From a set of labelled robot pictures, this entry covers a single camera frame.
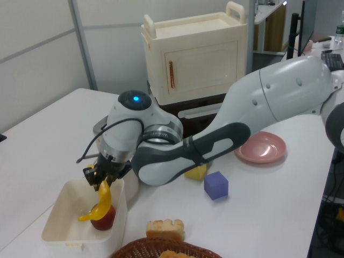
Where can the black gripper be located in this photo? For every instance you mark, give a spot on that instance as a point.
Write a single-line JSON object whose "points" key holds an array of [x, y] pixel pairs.
{"points": [[108, 169]]}

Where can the yellow toy banana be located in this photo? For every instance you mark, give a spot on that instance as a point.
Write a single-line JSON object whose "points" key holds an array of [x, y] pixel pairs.
{"points": [[103, 201]]}

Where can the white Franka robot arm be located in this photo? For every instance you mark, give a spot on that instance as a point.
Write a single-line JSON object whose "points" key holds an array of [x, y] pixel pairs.
{"points": [[268, 94]]}

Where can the white open plastic container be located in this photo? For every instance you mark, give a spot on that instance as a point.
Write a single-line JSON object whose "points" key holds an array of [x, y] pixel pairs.
{"points": [[64, 231]]}

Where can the small white lidded bin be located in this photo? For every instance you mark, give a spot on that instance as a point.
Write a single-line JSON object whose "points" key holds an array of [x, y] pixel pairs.
{"points": [[133, 188]]}

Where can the red toy apple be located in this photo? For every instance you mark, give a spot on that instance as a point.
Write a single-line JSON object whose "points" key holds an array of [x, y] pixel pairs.
{"points": [[106, 220]]}

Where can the cream and silver toaster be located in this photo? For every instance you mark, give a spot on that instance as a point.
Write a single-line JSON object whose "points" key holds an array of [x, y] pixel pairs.
{"points": [[99, 126]]}

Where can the brown wicker basket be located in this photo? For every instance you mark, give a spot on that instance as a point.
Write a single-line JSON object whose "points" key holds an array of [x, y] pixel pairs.
{"points": [[145, 248]]}

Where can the yellow foam cube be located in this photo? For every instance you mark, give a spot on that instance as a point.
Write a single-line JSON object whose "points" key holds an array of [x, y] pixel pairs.
{"points": [[196, 173]]}

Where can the dark brown drawer unit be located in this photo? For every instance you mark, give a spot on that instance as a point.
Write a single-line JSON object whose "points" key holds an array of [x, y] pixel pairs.
{"points": [[193, 126]]}

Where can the purple foam cube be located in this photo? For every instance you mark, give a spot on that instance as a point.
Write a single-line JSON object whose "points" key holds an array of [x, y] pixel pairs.
{"points": [[216, 185]]}

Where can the pink plate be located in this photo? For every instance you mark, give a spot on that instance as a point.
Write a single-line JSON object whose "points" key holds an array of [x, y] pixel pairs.
{"points": [[260, 149]]}

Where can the wooden background desk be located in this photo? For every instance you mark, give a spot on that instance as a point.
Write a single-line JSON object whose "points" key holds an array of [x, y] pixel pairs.
{"points": [[271, 29]]}

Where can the black monitor stand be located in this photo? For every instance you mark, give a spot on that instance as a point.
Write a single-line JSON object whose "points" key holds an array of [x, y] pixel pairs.
{"points": [[293, 35]]}

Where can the black computer monitor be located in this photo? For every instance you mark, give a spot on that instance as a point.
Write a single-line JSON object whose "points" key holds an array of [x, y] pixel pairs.
{"points": [[305, 27]]}

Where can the black keyboard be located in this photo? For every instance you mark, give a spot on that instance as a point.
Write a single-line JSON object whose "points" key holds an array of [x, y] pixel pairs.
{"points": [[333, 60]]}

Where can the clear water bottle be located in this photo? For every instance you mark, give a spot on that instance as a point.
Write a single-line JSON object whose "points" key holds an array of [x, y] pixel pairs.
{"points": [[339, 33]]}

